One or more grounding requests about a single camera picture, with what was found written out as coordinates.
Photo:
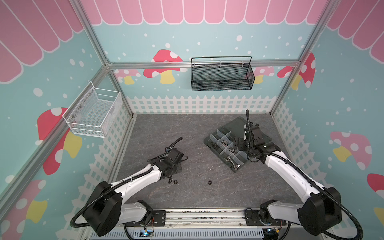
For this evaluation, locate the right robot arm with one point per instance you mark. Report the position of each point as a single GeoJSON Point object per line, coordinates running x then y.
{"type": "Point", "coordinates": [321, 207]}

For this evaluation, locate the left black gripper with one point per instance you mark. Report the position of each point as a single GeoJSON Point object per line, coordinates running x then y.
{"type": "Point", "coordinates": [177, 165]}

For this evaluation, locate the white wire mesh basket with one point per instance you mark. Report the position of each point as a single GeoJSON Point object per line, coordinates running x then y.
{"type": "Point", "coordinates": [93, 112]}

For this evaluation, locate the black wire mesh basket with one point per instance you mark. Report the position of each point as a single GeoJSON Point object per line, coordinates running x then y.
{"type": "Point", "coordinates": [228, 73]}

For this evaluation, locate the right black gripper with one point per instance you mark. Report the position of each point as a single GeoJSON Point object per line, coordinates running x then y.
{"type": "Point", "coordinates": [240, 142]}

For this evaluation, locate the grey slotted cable duct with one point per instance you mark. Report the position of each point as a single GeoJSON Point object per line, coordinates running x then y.
{"type": "Point", "coordinates": [197, 234]}

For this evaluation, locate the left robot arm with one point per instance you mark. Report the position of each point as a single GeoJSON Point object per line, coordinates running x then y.
{"type": "Point", "coordinates": [106, 208]}

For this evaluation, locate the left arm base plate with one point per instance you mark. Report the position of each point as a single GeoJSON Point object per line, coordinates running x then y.
{"type": "Point", "coordinates": [151, 219]}

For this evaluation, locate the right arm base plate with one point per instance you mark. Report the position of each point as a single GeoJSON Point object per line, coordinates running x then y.
{"type": "Point", "coordinates": [257, 217]}

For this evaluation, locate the aluminium mounting rail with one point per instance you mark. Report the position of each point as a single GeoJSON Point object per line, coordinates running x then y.
{"type": "Point", "coordinates": [216, 217]}

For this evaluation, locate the clear compartment organizer box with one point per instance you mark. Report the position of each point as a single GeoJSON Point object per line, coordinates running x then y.
{"type": "Point", "coordinates": [221, 143]}

